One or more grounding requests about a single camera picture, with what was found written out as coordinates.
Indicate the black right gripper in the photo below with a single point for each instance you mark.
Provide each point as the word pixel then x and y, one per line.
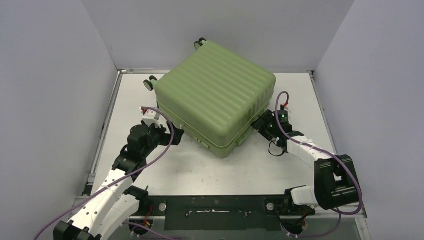
pixel 261 122

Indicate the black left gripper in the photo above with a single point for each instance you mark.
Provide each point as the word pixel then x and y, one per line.
pixel 166 138

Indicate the green suitcase with blue lining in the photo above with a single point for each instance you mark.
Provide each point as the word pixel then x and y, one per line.
pixel 214 96

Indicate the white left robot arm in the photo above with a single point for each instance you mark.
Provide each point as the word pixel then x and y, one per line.
pixel 117 198

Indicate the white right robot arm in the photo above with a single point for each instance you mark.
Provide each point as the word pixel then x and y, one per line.
pixel 335 182

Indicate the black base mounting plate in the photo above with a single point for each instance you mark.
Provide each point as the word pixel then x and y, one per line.
pixel 221 212

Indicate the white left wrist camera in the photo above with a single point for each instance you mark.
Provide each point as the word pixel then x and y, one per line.
pixel 151 117

